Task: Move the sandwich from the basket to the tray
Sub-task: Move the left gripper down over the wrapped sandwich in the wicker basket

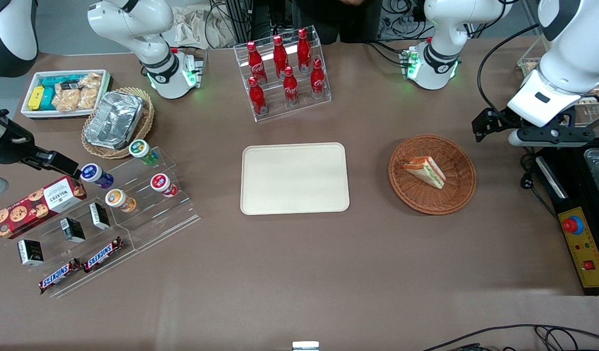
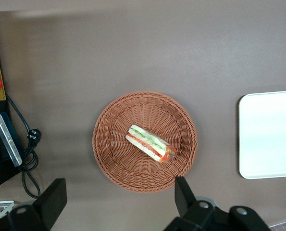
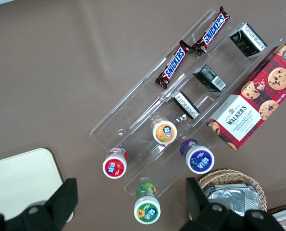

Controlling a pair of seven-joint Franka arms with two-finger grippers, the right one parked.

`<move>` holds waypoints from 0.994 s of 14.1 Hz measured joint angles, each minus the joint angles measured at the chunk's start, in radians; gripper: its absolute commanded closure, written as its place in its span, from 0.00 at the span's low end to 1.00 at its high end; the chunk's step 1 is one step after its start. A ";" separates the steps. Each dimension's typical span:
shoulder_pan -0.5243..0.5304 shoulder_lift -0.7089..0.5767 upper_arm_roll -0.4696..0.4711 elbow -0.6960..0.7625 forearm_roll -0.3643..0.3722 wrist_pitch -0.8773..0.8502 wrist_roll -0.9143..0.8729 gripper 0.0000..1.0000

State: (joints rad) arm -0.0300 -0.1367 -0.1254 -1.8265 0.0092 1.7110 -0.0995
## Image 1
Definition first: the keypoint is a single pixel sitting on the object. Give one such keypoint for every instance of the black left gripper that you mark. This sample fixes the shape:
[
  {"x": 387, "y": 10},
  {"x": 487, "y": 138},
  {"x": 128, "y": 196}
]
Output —
[{"x": 497, "y": 120}]

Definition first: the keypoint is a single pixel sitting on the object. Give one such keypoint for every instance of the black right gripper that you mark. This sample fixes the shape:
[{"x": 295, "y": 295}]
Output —
[{"x": 8, "y": 146}]

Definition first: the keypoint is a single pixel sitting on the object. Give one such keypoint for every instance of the triangular sandwich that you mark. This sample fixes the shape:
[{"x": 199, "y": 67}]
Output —
[{"x": 425, "y": 171}]

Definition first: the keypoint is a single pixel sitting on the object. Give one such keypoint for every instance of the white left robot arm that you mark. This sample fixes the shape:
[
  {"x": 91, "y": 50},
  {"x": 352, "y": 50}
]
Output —
[{"x": 563, "y": 63}]

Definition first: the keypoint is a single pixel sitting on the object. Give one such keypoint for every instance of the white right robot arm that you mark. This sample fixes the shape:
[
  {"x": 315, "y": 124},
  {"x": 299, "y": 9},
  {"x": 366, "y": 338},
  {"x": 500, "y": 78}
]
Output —
[{"x": 133, "y": 24}]

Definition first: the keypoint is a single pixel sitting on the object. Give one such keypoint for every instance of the brown wicker basket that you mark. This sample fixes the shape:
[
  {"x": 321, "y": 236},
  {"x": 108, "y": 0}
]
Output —
[{"x": 458, "y": 161}]

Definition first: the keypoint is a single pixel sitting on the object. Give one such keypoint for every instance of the aluminium foil tray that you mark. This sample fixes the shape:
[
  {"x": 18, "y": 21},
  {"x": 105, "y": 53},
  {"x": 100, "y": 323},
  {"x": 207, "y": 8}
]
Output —
[{"x": 114, "y": 119}]

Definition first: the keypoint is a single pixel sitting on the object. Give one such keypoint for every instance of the light wicker basket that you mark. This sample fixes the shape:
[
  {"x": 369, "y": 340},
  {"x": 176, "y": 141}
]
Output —
[{"x": 146, "y": 122}]

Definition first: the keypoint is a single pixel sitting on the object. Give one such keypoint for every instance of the beige plastic tray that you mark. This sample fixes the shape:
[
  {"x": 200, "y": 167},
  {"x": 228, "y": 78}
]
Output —
[{"x": 294, "y": 178}]

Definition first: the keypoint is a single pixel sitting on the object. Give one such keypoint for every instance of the purple lid gum jar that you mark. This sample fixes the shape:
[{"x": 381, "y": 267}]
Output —
[{"x": 94, "y": 174}]

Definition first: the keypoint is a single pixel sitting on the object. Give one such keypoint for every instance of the red Walkers shortbread box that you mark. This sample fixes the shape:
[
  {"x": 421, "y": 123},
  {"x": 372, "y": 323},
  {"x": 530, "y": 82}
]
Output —
[{"x": 36, "y": 207}]

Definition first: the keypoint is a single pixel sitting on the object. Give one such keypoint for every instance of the white plastic bin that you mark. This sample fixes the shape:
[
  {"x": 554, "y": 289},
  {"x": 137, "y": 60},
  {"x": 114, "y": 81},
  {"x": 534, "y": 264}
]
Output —
[{"x": 29, "y": 113}]

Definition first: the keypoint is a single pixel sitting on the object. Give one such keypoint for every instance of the teal snack packet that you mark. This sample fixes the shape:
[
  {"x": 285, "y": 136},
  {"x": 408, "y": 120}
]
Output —
[
  {"x": 53, "y": 80},
  {"x": 48, "y": 99}
]

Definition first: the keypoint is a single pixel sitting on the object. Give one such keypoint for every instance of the small black box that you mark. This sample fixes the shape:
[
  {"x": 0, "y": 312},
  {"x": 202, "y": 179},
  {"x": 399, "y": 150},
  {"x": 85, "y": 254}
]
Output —
[
  {"x": 99, "y": 216},
  {"x": 31, "y": 252},
  {"x": 72, "y": 230}
]

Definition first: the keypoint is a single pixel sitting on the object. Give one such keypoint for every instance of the yellow snack packet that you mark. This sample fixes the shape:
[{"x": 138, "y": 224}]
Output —
[{"x": 36, "y": 98}]

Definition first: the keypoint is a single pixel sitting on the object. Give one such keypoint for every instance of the orange lid gum jar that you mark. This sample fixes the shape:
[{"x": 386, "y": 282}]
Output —
[{"x": 118, "y": 200}]

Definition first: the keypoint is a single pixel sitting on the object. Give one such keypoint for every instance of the clear bag of fried snacks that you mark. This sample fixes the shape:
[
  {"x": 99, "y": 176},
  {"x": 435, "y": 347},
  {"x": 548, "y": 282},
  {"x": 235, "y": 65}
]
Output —
[{"x": 531, "y": 67}]

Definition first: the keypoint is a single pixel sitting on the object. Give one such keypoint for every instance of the green lid gum jar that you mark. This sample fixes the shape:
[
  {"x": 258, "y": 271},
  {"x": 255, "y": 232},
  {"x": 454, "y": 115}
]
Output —
[{"x": 142, "y": 150}]

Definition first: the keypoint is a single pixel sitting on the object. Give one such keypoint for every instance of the clear acrylic stepped shelf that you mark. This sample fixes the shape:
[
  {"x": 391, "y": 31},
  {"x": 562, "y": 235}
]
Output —
[
  {"x": 163, "y": 219},
  {"x": 55, "y": 253}
]

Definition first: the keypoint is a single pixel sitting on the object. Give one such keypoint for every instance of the Snickers bar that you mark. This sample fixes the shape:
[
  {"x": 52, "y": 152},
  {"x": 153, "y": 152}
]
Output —
[
  {"x": 59, "y": 276},
  {"x": 103, "y": 254}
]

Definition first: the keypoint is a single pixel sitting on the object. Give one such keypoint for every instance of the black countertop appliance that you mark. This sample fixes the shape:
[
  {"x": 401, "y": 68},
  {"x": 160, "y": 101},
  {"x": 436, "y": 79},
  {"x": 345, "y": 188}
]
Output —
[{"x": 572, "y": 185}]

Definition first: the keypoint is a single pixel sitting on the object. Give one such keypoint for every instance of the red lid gum jar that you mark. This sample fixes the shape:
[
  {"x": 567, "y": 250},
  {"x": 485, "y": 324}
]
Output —
[{"x": 162, "y": 184}]

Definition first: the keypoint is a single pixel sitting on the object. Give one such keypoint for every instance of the yellow emergency stop control box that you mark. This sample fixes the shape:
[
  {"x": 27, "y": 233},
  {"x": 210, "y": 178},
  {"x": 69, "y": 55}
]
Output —
[{"x": 585, "y": 248}]

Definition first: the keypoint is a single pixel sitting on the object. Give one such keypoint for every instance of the red cola bottle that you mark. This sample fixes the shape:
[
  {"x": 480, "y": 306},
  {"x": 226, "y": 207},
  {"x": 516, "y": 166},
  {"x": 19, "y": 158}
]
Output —
[
  {"x": 304, "y": 48},
  {"x": 255, "y": 61},
  {"x": 290, "y": 87},
  {"x": 318, "y": 80},
  {"x": 280, "y": 56},
  {"x": 257, "y": 97}
]

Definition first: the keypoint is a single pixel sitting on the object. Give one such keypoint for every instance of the crumpled beige paper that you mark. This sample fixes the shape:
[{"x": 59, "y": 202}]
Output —
[{"x": 192, "y": 27}]

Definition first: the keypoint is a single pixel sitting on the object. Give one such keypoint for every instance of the person in black clothes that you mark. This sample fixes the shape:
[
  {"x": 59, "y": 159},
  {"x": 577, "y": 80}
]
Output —
[{"x": 329, "y": 19}]

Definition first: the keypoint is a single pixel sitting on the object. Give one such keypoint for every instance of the clear acrylic bottle rack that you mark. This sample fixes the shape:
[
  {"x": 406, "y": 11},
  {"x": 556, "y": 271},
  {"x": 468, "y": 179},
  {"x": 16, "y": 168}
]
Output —
[{"x": 280, "y": 111}]

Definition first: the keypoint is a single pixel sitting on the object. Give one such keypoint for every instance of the small white object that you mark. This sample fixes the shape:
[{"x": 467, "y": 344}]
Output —
[{"x": 305, "y": 346}]

